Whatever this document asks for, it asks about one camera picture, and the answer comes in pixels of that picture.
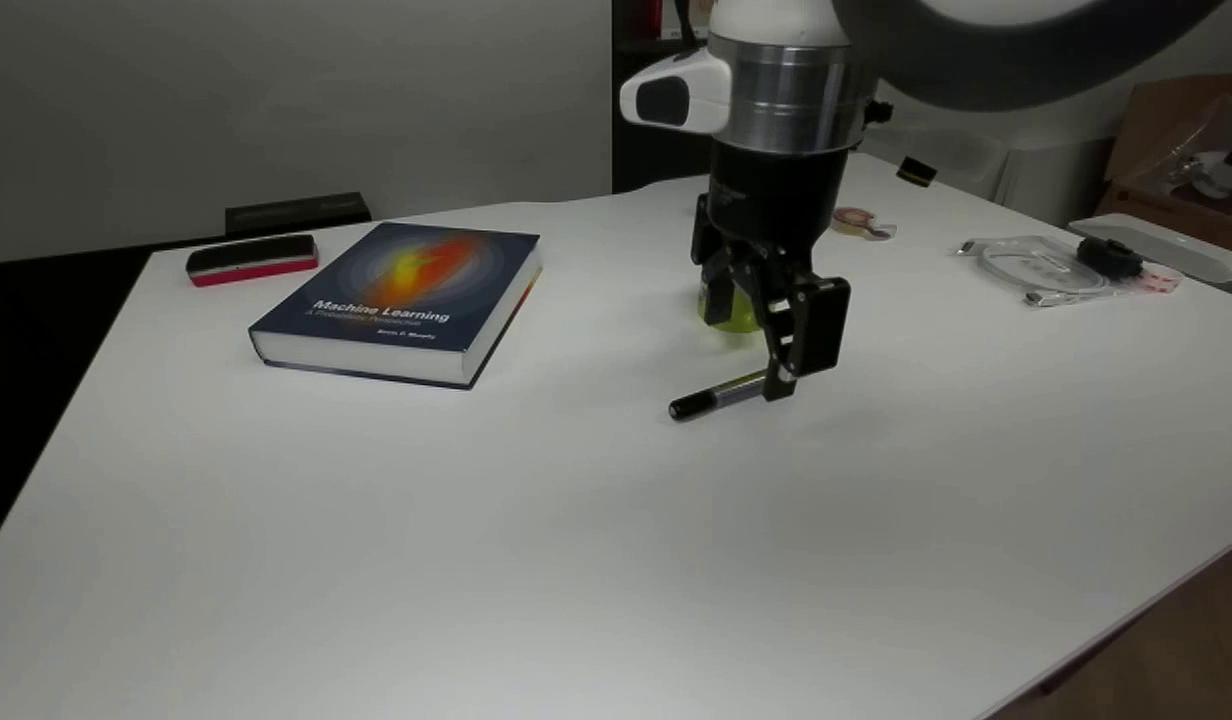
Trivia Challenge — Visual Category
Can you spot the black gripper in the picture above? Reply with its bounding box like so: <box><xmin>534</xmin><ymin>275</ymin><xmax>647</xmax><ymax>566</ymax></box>
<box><xmin>693</xmin><ymin>143</ymin><xmax>852</xmax><ymax>402</ymax></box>

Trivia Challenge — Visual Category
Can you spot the black power adapter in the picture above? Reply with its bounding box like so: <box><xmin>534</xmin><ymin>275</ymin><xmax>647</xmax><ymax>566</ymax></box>
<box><xmin>1078</xmin><ymin>238</ymin><xmax>1146</xmax><ymax>279</ymax></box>

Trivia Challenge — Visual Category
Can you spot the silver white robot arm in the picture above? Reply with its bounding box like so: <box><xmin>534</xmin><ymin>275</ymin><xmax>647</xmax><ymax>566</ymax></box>
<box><xmin>619</xmin><ymin>0</ymin><xmax>876</xmax><ymax>419</ymax></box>

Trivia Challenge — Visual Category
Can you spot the black red whiteboard eraser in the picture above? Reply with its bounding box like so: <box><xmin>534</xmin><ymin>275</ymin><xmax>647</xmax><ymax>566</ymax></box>
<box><xmin>186</xmin><ymin>238</ymin><xmax>322</xmax><ymax>290</ymax></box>

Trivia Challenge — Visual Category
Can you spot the white coiled cable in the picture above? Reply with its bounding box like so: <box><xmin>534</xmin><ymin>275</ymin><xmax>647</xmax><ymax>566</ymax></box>
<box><xmin>958</xmin><ymin>231</ymin><xmax>1113</xmax><ymax>312</ymax></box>

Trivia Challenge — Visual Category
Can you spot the grey marker with black cap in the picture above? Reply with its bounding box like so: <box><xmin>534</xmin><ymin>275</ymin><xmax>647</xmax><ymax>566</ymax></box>
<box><xmin>669</xmin><ymin>368</ymin><xmax>768</xmax><ymax>424</ymax></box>

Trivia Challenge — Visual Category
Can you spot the tape roll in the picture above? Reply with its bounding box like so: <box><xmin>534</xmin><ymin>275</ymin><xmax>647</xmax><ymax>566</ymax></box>
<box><xmin>833</xmin><ymin>209</ymin><xmax>896</xmax><ymax>240</ymax></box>

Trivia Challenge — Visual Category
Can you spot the cardboard box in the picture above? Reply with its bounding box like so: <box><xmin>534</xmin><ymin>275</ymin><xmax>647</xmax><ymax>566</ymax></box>
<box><xmin>1101</xmin><ymin>71</ymin><xmax>1232</xmax><ymax>247</ymax></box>

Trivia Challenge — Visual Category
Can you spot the blue machine learning book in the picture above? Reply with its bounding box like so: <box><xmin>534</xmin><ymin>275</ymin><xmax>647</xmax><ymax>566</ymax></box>
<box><xmin>249</xmin><ymin>225</ymin><xmax>542</xmax><ymax>387</ymax></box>

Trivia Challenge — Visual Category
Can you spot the green cup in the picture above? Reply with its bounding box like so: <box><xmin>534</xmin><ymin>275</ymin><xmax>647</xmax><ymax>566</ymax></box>
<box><xmin>701</xmin><ymin>279</ymin><xmax>762</xmax><ymax>336</ymax></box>

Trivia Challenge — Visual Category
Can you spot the black chair back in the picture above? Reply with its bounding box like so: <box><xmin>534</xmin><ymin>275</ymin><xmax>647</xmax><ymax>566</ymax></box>
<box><xmin>223</xmin><ymin>191</ymin><xmax>371</xmax><ymax>238</ymax></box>

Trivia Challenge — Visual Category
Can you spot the small black clip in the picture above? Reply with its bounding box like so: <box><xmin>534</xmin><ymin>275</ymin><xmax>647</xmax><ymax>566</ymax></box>
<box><xmin>896</xmin><ymin>156</ymin><xmax>935</xmax><ymax>187</ymax></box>

